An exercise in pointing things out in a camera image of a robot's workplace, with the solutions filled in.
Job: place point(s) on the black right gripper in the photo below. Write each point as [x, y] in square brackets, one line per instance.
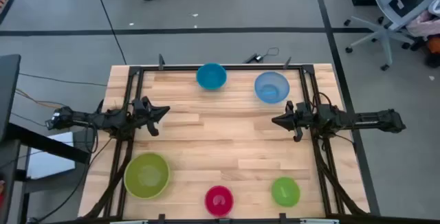
[302, 121]

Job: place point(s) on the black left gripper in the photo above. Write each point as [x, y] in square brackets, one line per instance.
[142, 117]

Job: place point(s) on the light blue translucent bowl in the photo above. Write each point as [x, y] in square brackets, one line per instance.
[271, 87]

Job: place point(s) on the teal blue plastic bowl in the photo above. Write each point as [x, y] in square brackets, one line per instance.
[211, 76]

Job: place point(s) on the small green plastic bowl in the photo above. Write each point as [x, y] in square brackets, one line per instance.
[285, 191]

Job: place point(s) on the red plastic bowl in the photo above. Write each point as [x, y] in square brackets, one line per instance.
[219, 200]

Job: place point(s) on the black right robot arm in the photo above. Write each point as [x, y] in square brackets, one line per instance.
[361, 118]

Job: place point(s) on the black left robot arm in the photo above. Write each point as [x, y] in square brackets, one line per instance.
[89, 118]

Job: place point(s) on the large yellow-green bowl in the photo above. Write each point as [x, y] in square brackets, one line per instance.
[146, 176]

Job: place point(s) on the white light bar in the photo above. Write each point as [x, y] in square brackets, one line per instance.
[319, 221]
[129, 222]

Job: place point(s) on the white panel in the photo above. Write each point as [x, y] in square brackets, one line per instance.
[51, 158]

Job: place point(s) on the grey office chair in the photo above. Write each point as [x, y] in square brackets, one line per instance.
[388, 28]

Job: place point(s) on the black monitor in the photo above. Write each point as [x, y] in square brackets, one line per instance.
[8, 93]

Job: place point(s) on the orange object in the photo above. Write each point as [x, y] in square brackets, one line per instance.
[434, 44]

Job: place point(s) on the pink cloth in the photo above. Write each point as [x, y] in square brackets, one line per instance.
[424, 24]

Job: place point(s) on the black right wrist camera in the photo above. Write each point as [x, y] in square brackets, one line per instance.
[302, 108]

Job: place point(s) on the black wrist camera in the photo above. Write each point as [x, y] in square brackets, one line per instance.
[302, 108]
[141, 103]

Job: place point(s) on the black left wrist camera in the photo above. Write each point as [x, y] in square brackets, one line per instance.
[141, 103]

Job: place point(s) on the black aluminium table frame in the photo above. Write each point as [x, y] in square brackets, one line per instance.
[240, 67]

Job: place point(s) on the black desk frame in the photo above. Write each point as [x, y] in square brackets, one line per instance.
[41, 143]

